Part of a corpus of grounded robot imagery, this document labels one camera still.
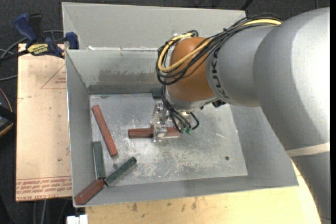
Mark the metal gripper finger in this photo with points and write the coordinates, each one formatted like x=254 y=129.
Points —
x=160 y=137
x=157 y=127

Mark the grey metal bin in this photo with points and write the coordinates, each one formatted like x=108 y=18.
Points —
x=183 y=162

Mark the red-brown block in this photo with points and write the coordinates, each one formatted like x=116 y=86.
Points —
x=105 y=130
x=139 y=133
x=89 y=191

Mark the black cylinder on white bracket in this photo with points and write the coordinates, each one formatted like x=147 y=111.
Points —
x=219 y=103

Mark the dark green flat block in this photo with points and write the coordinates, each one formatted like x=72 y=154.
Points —
x=157 y=93
x=120 y=171
x=99 y=160

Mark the brown cardboard board red print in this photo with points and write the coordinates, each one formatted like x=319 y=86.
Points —
x=42 y=123

